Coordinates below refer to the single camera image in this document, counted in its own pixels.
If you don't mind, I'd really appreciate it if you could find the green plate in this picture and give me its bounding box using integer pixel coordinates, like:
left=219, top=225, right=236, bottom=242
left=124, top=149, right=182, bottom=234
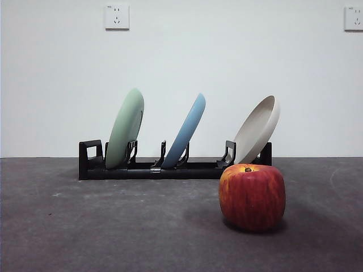
left=104, top=87, right=146, bottom=169

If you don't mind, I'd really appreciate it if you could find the red apple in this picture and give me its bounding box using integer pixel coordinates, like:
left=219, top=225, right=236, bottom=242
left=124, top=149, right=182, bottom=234
left=218, top=163, right=286, bottom=234

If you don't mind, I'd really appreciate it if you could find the blue plate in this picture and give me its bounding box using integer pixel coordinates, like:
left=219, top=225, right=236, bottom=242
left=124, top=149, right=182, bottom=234
left=164, top=92, right=207, bottom=168

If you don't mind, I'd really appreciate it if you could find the black plate rack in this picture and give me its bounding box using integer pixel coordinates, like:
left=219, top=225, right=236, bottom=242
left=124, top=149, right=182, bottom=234
left=78, top=138, right=273, bottom=181

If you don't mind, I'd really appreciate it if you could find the cream plate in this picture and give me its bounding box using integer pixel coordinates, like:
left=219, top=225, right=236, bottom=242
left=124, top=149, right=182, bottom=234
left=233, top=95, right=281, bottom=167

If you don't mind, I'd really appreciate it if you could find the white wall socket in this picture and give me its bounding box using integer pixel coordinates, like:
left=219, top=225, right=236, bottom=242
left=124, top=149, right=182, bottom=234
left=105, top=5, right=130, bottom=31
left=344, top=6, right=363, bottom=32

